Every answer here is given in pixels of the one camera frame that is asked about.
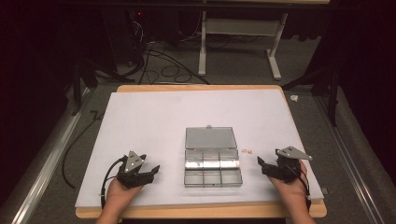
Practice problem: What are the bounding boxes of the black loose floor cable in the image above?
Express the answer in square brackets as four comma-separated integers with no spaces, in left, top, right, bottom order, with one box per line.
[61,109,106,189]

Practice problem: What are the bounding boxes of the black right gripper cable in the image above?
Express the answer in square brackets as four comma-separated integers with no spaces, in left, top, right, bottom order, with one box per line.
[290,166,313,210]

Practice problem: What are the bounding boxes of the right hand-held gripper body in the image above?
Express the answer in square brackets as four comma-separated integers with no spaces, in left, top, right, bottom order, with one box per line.
[262,146,314,184]

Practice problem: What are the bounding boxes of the black metal stand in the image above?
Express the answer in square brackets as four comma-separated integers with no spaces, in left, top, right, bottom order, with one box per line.
[280,64,341,128]
[70,58,135,117]

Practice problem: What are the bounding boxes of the black floor cables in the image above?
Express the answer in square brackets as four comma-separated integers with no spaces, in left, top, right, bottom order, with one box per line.
[125,38,211,86]

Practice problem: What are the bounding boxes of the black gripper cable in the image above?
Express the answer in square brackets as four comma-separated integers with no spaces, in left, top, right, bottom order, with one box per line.
[99,156,128,210]
[290,166,313,210]

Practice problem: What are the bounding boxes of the wooden table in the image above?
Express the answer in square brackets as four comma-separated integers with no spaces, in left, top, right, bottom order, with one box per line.
[75,84,328,219]

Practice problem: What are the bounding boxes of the aluminium floor rail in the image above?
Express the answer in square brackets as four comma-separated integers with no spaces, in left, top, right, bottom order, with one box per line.
[11,87,92,224]
[313,92,388,224]

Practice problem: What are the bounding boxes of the person's right hand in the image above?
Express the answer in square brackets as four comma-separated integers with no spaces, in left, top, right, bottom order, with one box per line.
[268,161,310,206]

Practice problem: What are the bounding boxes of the white metal desk frame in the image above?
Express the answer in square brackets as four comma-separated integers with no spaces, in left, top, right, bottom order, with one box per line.
[197,9,290,82]

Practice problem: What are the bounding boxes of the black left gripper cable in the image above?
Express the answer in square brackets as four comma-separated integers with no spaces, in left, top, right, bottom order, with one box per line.
[99,156,128,210]

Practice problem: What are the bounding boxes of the person's left hand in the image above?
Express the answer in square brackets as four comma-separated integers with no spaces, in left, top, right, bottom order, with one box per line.
[105,176,145,213]

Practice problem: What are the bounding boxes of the dark computer tower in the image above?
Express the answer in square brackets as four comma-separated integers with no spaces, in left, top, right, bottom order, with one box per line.
[102,8,148,68]

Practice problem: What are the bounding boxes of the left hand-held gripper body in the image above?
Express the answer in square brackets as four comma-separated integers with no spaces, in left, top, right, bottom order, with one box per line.
[116,150,156,189]

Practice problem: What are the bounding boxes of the clear plastic compartment box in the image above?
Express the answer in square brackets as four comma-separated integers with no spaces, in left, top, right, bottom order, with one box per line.
[183,124,244,189]

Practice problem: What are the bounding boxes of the white table mat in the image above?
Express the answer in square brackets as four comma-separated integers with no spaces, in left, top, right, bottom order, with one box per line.
[75,89,325,209]

